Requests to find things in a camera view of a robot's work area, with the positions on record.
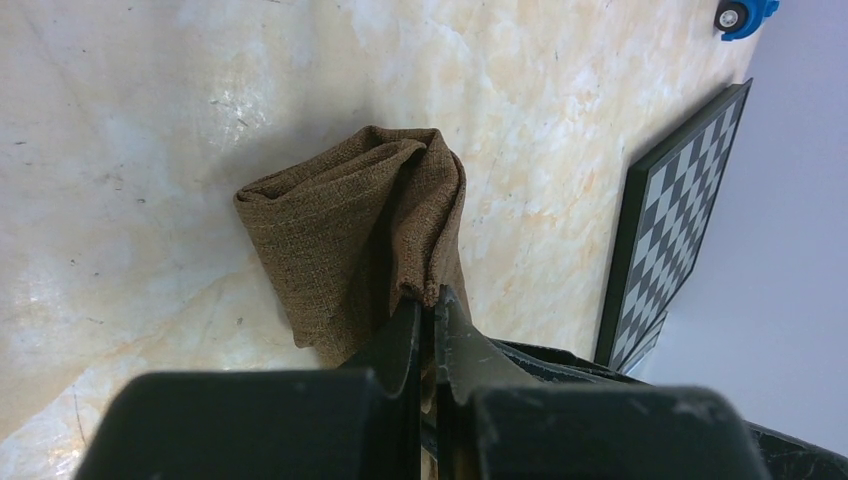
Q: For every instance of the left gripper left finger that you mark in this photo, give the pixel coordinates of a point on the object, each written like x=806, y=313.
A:
x=358, y=421

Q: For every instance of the blue toy car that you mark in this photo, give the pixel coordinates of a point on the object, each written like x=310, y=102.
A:
x=739, y=19

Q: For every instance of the brown cloth napkin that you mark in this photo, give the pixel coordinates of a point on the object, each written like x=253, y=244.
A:
x=346, y=235

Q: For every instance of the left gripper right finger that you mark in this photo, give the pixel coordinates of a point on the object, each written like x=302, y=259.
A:
x=497, y=421

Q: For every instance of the black white checkerboard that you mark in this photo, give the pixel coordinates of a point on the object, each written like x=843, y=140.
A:
x=668, y=199

